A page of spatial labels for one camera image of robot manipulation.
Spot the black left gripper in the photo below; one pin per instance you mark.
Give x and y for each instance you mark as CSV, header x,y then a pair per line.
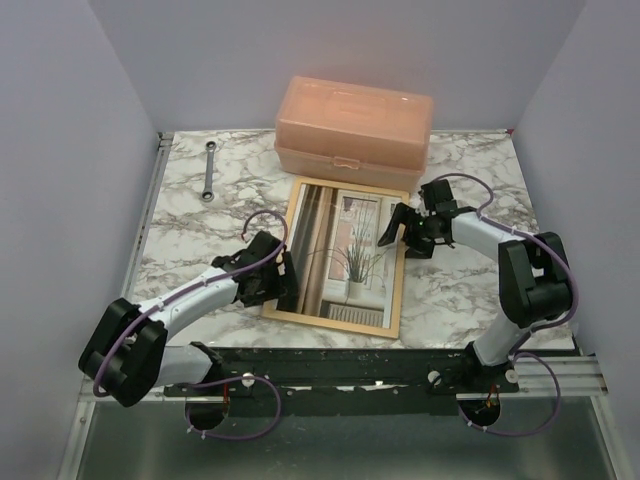
x,y
286,286

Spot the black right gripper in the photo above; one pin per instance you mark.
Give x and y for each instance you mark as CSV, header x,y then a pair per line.
x,y
416,250

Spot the photo print with window scene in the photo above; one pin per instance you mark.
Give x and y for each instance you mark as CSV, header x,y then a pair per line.
x,y
345,255

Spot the light wooden picture frame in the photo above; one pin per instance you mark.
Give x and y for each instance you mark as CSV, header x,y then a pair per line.
x,y
295,250

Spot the translucent orange plastic box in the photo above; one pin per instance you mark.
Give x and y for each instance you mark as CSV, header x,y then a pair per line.
x,y
354,134

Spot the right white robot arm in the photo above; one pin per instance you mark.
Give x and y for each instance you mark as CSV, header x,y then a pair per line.
x,y
536,288

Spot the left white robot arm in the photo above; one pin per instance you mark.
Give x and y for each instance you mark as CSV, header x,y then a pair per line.
x,y
160,320

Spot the silver ratchet wrench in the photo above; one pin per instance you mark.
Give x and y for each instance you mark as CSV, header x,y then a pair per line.
x,y
207,194

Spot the black table edge rail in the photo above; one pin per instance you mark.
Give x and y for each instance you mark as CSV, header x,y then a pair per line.
x,y
306,382

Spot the aluminium side rail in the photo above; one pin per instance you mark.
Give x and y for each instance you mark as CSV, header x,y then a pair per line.
x,y
166,140

